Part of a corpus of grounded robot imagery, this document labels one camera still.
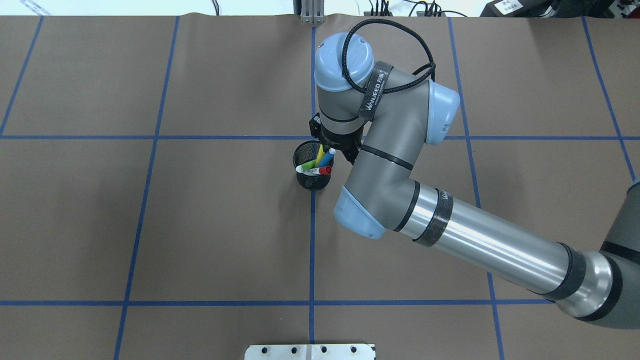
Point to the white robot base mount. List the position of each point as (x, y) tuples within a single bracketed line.
[(327, 351)]

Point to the aluminium frame post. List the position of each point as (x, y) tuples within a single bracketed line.
[(310, 12)]

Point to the yellow highlighter pen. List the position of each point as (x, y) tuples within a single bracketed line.
[(320, 155)]

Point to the blue marker pen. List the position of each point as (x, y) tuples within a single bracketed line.
[(326, 159)]

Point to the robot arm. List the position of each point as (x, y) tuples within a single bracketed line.
[(381, 118)]

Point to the red white marker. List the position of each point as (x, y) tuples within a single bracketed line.
[(318, 171)]

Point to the black mesh pen cup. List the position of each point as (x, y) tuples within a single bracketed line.
[(307, 152)]

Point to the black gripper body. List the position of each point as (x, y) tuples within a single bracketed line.
[(338, 140)]

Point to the green highlighter pen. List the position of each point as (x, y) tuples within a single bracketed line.
[(306, 166)]

